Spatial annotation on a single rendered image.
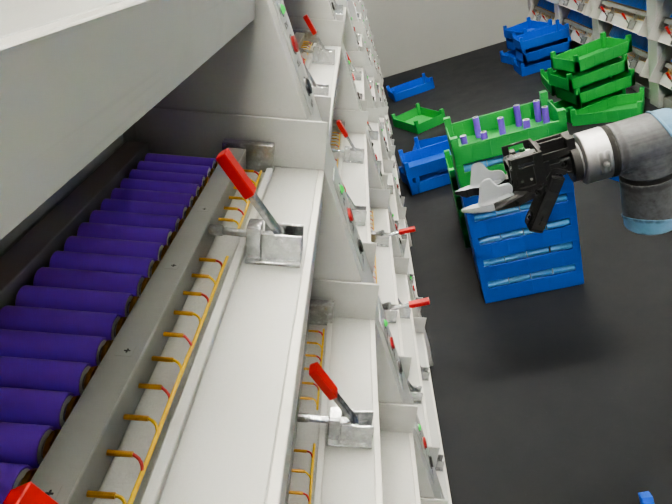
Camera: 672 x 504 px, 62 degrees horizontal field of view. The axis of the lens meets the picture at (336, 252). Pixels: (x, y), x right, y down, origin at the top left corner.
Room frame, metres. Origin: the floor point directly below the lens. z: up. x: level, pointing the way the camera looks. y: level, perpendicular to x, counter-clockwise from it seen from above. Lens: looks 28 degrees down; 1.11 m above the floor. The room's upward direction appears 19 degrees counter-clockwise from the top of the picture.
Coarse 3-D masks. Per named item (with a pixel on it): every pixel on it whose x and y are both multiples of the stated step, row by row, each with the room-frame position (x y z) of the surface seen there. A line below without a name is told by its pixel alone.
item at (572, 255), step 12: (576, 240) 1.35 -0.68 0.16; (552, 252) 1.37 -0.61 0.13; (564, 252) 1.36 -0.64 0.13; (576, 252) 1.36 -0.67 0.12; (480, 264) 1.42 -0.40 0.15; (504, 264) 1.40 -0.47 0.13; (516, 264) 1.40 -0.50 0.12; (528, 264) 1.39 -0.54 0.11; (540, 264) 1.38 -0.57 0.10; (552, 264) 1.37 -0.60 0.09; (564, 264) 1.36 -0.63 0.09; (480, 276) 1.42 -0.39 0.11; (492, 276) 1.41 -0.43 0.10; (504, 276) 1.40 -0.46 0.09
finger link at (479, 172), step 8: (472, 168) 0.94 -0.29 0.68; (480, 168) 0.93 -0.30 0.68; (472, 176) 0.94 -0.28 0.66; (480, 176) 0.93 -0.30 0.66; (488, 176) 0.93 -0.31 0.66; (496, 176) 0.92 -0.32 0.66; (504, 176) 0.91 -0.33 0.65; (472, 184) 0.94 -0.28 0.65; (496, 184) 0.91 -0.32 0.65; (456, 192) 0.94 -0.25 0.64; (464, 192) 0.93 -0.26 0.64; (472, 192) 0.93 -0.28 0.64
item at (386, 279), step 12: (372, 192) 1.23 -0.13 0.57; (384, 192) 1.23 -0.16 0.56; (372, 204) 1.24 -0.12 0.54; (384, 204) 1.23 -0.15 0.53; (384, 216) 1.19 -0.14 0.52; (384, 228) 1.13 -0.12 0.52; (384, 252) 1.02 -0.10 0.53; (384, 264) 0.97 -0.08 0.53; (384, 276) 0.93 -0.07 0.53; (384, 288) 0.89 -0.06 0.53; (396, 288) 0.89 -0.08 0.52; (384, 300) 0.85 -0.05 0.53; (396, 300) 0.85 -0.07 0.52; (396, 324) 0.78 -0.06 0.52; (396, 336) 0.75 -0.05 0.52; (396, 348) 0.72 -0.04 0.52; (408, 360) 0.64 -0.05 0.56; (408, 372) 0.64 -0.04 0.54
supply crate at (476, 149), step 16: (544, 96) 1.53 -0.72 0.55; (496, 112) 1.58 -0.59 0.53; (512, 112) 1.57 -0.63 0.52; (528, 112) 1.56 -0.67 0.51; (560, 112) 1.36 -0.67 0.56; (448, 128) 1.59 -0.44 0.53; (464, 128) 1.60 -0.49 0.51; (496, 128) 1.58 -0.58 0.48; (512, 128) 1.54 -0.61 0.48; (528, 128) 1.37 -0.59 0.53; (544, 128) 1.37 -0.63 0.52; (560, 128) 1.36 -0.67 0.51; (480, 144) 1.40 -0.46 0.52; (496, 144) 1.39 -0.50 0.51; (464, 160) 1.42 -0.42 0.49
